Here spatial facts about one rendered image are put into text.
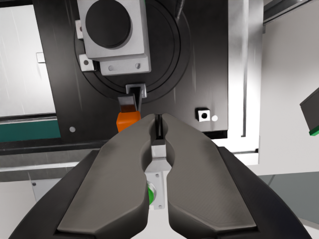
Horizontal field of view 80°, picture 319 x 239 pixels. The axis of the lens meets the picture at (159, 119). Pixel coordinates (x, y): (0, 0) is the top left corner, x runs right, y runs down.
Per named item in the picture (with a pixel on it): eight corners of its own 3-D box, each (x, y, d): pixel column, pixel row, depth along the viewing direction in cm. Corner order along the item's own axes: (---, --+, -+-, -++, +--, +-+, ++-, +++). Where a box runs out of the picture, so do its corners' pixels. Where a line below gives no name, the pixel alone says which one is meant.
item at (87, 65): (98, 71, 23) (94, 71, 22) (86, 72, 23) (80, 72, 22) (95, 54, 23) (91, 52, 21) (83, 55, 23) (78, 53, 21)
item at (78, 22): (95, 40, 23) (90, 38, 21) (82, 41, 23) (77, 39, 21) (92, 22, 22) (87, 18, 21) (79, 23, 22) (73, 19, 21)
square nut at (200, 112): (208, 119, 27) (210, 121, 26) (197, 120, 27) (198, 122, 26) (208, 108, 26) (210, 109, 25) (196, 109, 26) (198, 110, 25)
